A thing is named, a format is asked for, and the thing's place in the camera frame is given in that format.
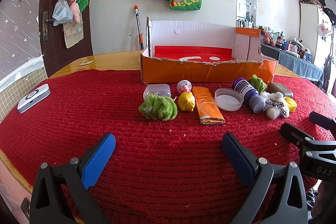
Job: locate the green plush toy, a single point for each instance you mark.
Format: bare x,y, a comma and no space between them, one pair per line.
83,1

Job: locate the yellow toy figure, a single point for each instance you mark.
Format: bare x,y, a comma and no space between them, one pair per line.
186,102

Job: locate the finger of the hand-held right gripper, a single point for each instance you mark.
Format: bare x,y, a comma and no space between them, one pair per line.
295,134
324,121

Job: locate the white square device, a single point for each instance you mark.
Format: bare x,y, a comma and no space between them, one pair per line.
34,98

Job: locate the brown case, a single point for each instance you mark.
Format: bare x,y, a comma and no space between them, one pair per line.
279,89

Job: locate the pink capsule toy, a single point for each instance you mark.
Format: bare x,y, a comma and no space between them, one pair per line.
183,86

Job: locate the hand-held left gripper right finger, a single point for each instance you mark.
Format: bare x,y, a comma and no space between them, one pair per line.
236,158

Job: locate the white plush bear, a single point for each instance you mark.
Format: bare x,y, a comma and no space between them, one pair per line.
275,107

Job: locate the clear plastic bag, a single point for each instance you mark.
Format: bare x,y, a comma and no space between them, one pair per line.
61,12

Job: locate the row of cosmetic bottles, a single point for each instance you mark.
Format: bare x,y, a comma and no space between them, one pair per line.
286,44

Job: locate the purple bottle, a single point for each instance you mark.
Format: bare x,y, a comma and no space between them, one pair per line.
249,95

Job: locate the beige hanging organizer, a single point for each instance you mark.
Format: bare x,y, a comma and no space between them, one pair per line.
72,35

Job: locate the side table with blue cloth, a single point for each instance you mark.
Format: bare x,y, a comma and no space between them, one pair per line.
296,64

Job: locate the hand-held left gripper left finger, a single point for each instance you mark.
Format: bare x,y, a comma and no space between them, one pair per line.
99,154

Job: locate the small clear plastic box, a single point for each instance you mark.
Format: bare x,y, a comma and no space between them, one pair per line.
157,88

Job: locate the clear round lid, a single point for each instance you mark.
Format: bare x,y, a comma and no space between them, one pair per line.
228,99

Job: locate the orange cardboard box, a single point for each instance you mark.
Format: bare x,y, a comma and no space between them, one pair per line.
204,74

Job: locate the large green fuzzy toy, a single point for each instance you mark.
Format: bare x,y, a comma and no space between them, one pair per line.
157,108

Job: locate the yellow bottle cap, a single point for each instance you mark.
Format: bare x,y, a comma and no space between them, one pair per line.
292,104

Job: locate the beige tag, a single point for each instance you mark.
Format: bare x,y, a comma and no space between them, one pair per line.
86,63

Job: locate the red knitted cloth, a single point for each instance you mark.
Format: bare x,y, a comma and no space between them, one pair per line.
78,121

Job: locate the white wardrobe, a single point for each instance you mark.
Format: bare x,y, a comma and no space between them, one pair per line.
309,35

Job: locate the small green fuzzy toy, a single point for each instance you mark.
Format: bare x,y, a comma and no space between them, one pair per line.
258,82

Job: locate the orange packet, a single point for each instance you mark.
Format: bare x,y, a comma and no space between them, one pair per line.
207,106

